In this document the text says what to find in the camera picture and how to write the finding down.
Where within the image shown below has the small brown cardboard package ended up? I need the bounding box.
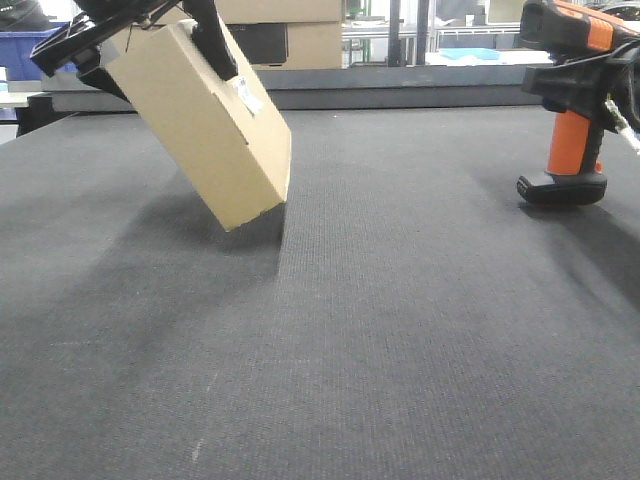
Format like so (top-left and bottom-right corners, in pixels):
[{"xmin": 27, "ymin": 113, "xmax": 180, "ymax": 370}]
[{"xmin": 106, "ymin": 20, "xmax": 292, "ymax": 231}]

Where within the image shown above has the blue tray on table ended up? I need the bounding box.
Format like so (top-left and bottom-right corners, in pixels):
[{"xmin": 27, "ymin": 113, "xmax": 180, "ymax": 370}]
[{"xmin": 438, "ymin": 47, "xmax": 501, "ymax": 62}]

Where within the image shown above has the blue plastic crate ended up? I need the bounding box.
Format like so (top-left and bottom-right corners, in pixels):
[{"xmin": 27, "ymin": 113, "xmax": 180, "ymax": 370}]
[{"xmin": 1, "ymin": 22, "xmax": 64, "ymax": 81}]

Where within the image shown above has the orange black barcode scanner gun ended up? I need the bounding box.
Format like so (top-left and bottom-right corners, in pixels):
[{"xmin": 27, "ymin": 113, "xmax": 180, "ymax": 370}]
[{"xmin": 516, "ymin": 1, "xmax": 639, "ymax": 206}]

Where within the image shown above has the black bag in crate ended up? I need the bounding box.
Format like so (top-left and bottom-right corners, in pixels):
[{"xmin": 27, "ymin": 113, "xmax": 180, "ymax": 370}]
[{"xmin": 1, "ymin": 0, "xmax": 50, "ymax": 32}]

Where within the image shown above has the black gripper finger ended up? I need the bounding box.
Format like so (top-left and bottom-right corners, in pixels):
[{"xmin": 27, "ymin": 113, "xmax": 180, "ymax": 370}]
[{"xmin": 522, "ymin": 47, "xmax": 639, "ymax": 132}]

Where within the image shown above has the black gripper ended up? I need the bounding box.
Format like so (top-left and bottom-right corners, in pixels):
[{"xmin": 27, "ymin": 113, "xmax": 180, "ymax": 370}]
[{"xmin": 30, "ymin": 0, "xmax": 238, "ymax": 102}]

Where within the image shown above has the white barcode label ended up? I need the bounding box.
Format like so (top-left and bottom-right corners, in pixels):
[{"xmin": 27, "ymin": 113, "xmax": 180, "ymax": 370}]
[{"xmin": 232, "ymin": 75, "xmax": 264, "ymax": 116}]

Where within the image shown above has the black vertical pole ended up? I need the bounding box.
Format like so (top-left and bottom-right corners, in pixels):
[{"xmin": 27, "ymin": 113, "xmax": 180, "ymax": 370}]
[{"xmin": 415, "ymin": 0, "xmax": 430, "ymax": 66}]

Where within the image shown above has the large printed cardboard box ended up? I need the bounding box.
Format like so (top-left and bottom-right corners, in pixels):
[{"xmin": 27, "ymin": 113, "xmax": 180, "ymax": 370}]
[{"xmin": 154, "ymin": 0, "xmax": 344, "ymax": 71}]

